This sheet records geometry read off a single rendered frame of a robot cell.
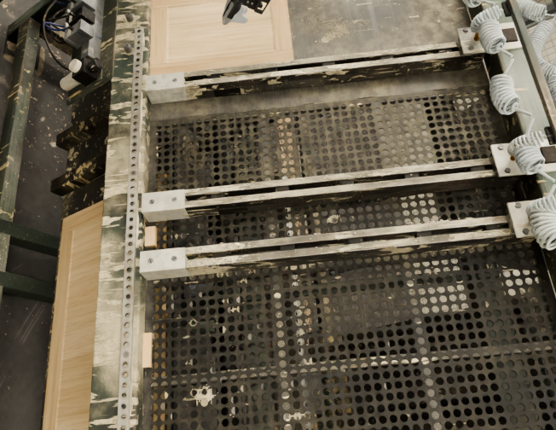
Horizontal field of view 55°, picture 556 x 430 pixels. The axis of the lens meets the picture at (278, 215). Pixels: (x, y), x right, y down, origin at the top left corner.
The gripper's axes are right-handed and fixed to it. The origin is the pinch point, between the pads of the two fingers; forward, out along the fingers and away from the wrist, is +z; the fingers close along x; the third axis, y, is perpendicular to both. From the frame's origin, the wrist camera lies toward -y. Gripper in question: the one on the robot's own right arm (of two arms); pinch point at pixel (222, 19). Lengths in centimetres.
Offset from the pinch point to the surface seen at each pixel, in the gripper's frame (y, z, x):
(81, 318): -14, 95, -57
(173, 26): -2, 39, 34
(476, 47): 75, -19, 4
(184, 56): 1.6, 37.4, 19.8
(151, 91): -8.5, 38.7, 2.0
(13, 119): -47, 104, 24
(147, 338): -3, 45, -75
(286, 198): 27, 18, -40
